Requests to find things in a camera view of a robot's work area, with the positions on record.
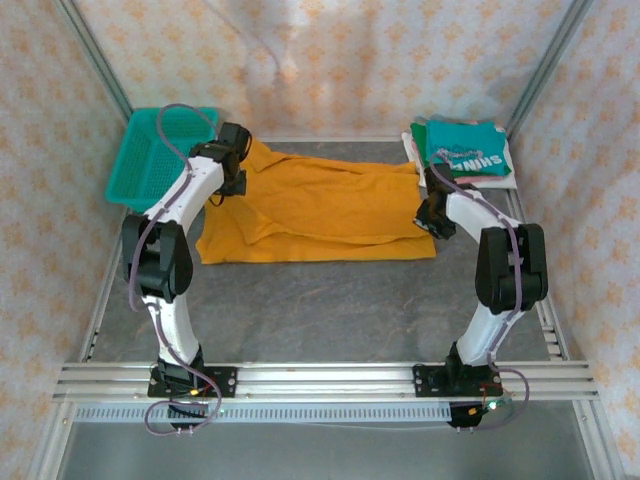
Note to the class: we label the orange t-shirt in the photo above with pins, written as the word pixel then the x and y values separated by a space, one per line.
pixel 325 210

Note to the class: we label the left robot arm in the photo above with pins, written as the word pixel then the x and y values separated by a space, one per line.
pixel 185 190

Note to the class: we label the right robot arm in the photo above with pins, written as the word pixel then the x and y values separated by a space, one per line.
pixel 510 270

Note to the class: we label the stack of folded clothes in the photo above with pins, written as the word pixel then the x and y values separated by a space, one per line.
pixel 411 150

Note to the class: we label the green folded t-shirt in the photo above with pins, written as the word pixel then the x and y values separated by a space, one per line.
pixel 502 172

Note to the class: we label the teal printed t-shirt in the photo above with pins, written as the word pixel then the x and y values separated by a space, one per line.
pixel 465 137

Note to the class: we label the teal plastic basket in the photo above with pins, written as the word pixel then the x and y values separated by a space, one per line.
pixel 145 165

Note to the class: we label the patterned fabric backdrop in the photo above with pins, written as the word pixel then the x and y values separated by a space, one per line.
pixel 320 60

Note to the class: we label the aluminium table side rail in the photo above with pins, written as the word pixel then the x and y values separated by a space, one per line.
pixel 550 330
pixel 97 320

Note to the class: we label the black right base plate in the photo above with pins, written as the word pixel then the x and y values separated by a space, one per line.
pixel 425 382

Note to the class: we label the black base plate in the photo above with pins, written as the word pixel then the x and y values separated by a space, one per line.
pixel 425 382
pixel 227 382

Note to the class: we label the aluminium frame post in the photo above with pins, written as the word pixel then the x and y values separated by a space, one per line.
pixel 545 60
pixel 95 55

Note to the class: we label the aluminium mounting rail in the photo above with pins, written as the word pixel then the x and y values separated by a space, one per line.
pixel 325 380

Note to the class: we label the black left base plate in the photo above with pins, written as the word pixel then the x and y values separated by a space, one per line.
pixel 227 382

